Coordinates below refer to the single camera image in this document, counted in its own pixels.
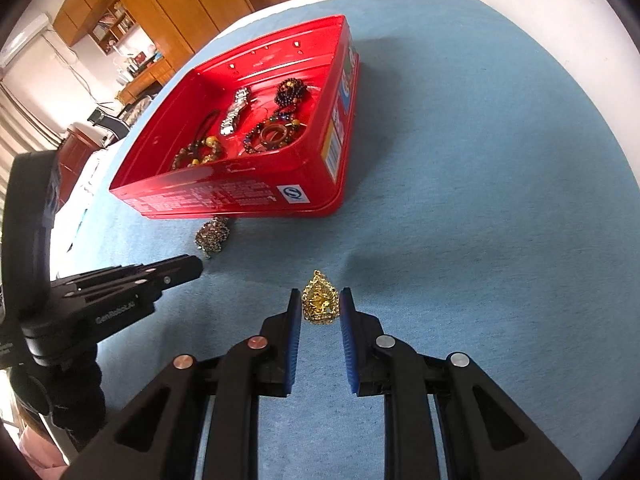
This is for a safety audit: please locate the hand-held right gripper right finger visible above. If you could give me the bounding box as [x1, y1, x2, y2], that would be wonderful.
[339, 287, 583, 480]

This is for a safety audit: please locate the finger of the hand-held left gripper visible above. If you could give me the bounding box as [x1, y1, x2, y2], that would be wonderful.
[55, 254, 202, 290]
[75, 260, 205, 307]

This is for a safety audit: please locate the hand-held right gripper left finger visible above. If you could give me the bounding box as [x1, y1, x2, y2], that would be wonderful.
[62, 287, 304, 480]

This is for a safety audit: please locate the gold pendant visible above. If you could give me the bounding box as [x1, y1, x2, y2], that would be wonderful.
[302, 269, 342, 326]

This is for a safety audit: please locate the metal chain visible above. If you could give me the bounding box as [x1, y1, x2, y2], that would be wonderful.
[194, 216, 231, 260]

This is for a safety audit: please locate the red tin box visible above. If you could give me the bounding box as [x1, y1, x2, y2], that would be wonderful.
[108, 15, 360, 220]

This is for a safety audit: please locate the brown bead bracelet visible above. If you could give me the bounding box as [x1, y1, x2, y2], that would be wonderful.
[171, 141, 226, 171]

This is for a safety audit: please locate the black cord charm gold heart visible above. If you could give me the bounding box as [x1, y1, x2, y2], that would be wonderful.
[192, 109, 223, 153]

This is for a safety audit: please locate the multicoloured bead bracelet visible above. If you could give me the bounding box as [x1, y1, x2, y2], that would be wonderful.
[243, 114, 307, 156]

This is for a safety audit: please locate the brown ring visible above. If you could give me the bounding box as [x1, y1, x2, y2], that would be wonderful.
[259, 125, 292, 150]

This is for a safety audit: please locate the silver wrist watch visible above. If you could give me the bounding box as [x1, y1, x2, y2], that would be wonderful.
[219, 87, 251, 137]

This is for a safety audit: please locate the dark bead necklace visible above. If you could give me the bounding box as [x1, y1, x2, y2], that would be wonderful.
[272, 77, 307, 110]

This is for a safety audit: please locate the person's left hand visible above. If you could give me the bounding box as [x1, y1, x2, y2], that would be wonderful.
[9, 345, 108, 453]

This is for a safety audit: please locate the white bedding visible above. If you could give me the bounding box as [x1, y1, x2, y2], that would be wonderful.
[50, 145, 121, 281]

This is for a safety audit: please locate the brown wooden headboard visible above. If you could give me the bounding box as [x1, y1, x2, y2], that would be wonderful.
[52, 122, 111, 211]

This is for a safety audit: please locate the striped curtain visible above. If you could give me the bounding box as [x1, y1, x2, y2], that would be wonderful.
[0, 80, 66, 171]

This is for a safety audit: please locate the black chair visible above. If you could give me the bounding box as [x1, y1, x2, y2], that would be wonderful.
[87, 102, 133, 141]

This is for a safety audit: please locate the blue cloth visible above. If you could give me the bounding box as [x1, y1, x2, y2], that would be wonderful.
[50, 0, 640, 480]

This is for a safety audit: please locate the wooden desk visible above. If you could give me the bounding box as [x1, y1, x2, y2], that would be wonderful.
[117, 55, 176, 103]

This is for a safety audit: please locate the white air conditioner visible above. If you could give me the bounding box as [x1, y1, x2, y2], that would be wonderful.
[0, 12, 53, 68]

